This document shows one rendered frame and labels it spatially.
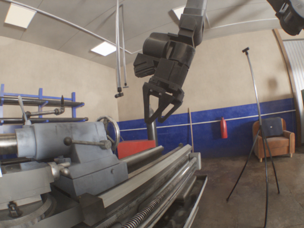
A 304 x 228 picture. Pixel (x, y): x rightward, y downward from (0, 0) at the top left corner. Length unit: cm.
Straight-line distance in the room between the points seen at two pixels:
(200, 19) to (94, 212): 65
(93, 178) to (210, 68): 408
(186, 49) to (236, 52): 416
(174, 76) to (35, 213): 44
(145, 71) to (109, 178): 52
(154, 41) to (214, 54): 413
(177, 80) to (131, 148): 297
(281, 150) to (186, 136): 261
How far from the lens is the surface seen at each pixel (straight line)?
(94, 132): 74
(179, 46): 36
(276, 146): 360
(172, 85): 30
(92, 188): 67
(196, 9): 42
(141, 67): 38
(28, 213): 38
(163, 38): 39
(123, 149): 331
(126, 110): 527
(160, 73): 34
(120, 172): 77
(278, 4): 55
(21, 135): 62
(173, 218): 118
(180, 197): 138
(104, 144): 70
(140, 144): 318
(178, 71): 34
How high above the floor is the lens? 112
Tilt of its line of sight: 4 degrees up
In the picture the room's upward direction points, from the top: 6 degrees counter-clockwise
